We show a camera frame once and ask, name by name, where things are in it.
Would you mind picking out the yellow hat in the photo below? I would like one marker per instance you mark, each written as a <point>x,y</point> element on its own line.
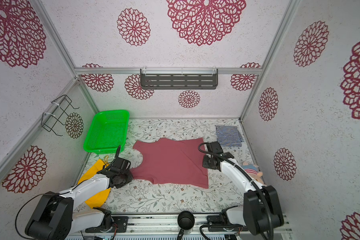
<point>97,187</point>

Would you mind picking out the maroon tank top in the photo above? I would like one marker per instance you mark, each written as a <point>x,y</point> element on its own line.
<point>168,161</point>

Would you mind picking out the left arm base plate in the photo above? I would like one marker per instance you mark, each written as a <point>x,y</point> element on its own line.
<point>118,225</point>

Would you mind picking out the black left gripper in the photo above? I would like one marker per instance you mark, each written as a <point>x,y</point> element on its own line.
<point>128,172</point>

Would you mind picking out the black wire wall rack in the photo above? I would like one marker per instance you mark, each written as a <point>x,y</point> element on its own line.
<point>53,117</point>

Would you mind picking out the blue white striped tank top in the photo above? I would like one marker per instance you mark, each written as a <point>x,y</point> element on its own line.
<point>229,136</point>

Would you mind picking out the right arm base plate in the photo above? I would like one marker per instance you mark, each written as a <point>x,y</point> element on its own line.
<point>216,222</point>

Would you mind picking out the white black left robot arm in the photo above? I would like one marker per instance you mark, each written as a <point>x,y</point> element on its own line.
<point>79,208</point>

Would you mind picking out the grey wall shelf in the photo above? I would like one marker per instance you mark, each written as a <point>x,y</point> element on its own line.
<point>179,80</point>

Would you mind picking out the green plastic basket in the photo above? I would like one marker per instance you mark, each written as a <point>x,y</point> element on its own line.
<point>108,132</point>

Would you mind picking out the plush doll toy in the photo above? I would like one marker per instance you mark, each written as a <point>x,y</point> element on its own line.
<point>253,171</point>

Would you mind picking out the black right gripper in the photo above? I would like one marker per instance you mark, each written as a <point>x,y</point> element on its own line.
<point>205,160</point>

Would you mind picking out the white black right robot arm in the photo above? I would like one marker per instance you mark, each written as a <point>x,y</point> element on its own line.
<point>260,213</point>

